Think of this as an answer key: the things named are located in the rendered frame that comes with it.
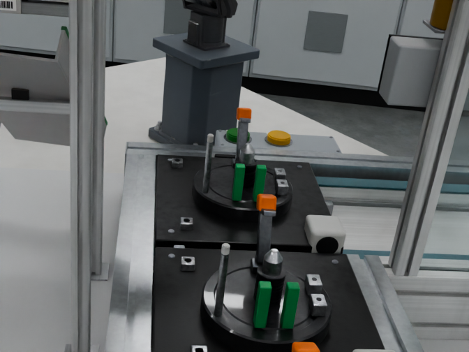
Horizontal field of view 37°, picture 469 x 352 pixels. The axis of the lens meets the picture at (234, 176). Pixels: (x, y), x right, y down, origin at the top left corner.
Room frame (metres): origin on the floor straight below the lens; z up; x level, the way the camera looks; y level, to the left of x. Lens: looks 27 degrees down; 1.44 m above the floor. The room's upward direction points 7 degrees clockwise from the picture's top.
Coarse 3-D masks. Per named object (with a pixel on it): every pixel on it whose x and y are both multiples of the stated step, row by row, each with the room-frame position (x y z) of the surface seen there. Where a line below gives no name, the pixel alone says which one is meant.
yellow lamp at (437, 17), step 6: (438, 0) 0.75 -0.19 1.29; (444, 0) 0.75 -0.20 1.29; (450, 0) 0.74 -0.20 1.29; (438, 6) 0.75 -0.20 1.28; (444, 6) 0.74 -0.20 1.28; (450, 6) 0.74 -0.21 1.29; (432, 12) 0.76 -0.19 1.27; (438, 12) 0.75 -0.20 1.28; (444, 12) 0.74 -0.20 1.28; (432, 18) 0.76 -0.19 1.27; (438, 18) 0.75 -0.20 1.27; (444, 18) 0.74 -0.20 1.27; (432, 24) 0.75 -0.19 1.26; (438, 24) 0.75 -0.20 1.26; (444, 24) 0.74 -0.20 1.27
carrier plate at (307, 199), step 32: (160, 160) 0.93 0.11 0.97; (192, 160) 0.94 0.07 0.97; (224, 160) 0.96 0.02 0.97; (160, 192) 0.83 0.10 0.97; (192, 192) 0.84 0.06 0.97; (320, 192) 0.89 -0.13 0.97; (160, 224) 0.75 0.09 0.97; (224, 224) 0.77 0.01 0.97; (256, 224) 0.78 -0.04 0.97; (288, 224) 0.79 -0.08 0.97
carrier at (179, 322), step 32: (160, 256) 0.68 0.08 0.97; (192, 256) 0.69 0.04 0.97; (224, 256) 0.56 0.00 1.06; (288, 256) 0.71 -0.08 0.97; (320, 256) 0.72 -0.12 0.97; (160, 288) 0.62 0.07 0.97; (192, 288) 0.63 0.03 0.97; (224, 288) 0.56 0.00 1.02; (256, 288) 0.59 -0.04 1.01; (288, 288) 0.55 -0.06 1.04; (320, 288) 0.61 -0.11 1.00; (352, 288) 0.66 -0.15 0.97; (160, 320) 0.57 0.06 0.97; (192, 320) 0.57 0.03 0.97; (224, 320) 0.55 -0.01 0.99; (256, 320) 0.55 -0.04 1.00; (288, 320) 0.55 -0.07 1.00; (320, 320) 0.57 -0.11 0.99; (352, 320) 0.60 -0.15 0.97
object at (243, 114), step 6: (240, 108) 0.92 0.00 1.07; (246, 108) 0.92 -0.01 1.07; (240, 114) 0.92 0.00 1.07; (246, 114) 0.92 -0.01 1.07; (240, 120) 0.90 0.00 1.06; (246, 120) 0.90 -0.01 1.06; (240, 126) 0.91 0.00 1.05; (246, 126) 0.91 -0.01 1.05; (240, 132) 0.91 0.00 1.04; (246, 132) 0.91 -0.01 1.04; (240, 138) 0.91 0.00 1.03; (246, 138) 0.91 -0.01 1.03; (240, 144) 0.90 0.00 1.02
